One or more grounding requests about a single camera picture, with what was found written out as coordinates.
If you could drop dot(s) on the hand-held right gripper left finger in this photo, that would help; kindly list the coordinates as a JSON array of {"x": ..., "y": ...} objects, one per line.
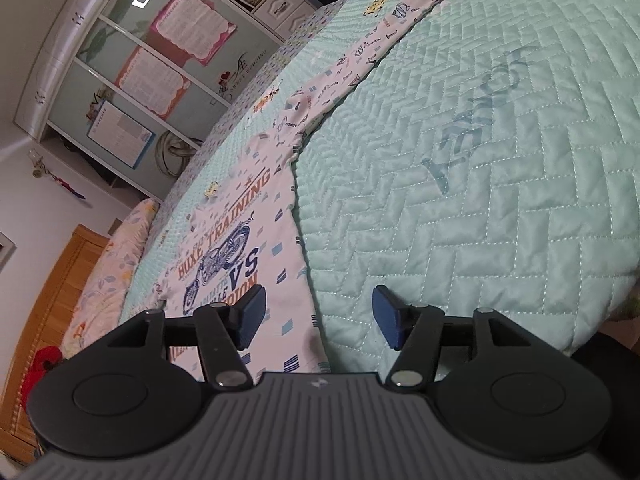
[{"x": 250, "y": 316}]

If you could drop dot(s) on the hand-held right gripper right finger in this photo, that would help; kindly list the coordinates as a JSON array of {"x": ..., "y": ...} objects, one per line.
[{"x": 387, "y": 317}]

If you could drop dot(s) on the white printed long-sleeve shirt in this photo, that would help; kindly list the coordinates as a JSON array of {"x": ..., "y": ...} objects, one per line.
[{"x": 270, "y": 230}]

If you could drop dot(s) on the mint quilted bee bedspread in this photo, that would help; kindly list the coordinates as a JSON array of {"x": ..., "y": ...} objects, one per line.
[{"x": 475, "y": 210}]

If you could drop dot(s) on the floral pillow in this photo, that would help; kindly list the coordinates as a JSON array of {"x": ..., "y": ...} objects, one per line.
[{"x": 110, "y": 280}]

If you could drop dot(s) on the wooden headboard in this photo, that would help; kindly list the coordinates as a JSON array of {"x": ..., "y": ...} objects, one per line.
[{"x": 45, "y": 300}]

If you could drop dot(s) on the red cloth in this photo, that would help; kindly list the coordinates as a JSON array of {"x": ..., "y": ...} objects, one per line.
[{"x": 47, "y": 362}]

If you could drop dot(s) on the red hanging ornament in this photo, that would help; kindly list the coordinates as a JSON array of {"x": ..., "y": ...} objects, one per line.
[{"x": 70, "y": 189}]

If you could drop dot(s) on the framed picture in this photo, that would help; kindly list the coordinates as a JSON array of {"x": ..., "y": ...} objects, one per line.
[{"x": 5, "y": 250}]

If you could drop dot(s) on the patterned bed sheet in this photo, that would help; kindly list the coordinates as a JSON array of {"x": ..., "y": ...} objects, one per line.
[{"x": 295, "y": 45}]

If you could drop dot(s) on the white drawer unit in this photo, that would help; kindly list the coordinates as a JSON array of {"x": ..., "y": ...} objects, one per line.
[{"x": 282, "y": 5}]

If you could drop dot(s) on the white sliding-door wardrobe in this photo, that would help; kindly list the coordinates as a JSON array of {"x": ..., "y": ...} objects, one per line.
[{"x": 65, "y": 60}]

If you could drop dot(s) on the blue-bordered wall poster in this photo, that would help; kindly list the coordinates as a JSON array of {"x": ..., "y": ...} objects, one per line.
[{"x": 120, "y": 132}]

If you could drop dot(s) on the orange-bordered wall poster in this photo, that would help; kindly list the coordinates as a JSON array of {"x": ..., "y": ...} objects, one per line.
[{"x": 152, "y": 82}]

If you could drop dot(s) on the wall lamp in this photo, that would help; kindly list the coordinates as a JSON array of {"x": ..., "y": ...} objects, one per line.
[{"x": 37, "y": 165}]

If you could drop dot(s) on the pink-bordered wall poster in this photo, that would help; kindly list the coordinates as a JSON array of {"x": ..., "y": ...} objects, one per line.
[{"x": 192, "y": 25}]

